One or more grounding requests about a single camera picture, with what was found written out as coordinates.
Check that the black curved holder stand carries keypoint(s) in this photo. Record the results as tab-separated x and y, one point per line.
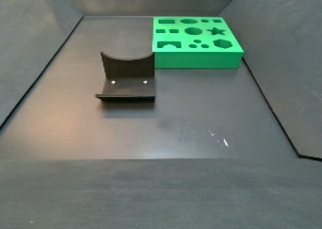
129	71

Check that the green shape sorter block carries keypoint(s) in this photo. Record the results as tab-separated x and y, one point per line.
194	43

